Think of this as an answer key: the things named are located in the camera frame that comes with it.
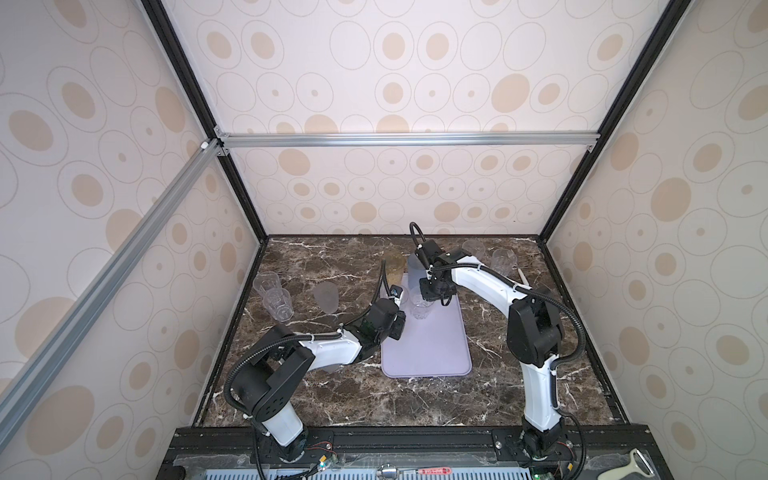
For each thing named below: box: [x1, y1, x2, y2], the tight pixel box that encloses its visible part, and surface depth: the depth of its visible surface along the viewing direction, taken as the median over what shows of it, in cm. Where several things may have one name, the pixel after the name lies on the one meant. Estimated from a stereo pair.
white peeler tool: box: [597, 448, 656, 480], surface depth 71 cm
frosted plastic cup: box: [313, 281, 339, 314], surface depth 99 cm
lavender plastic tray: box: [381, 274, 472, 378], surface depth 91 cm
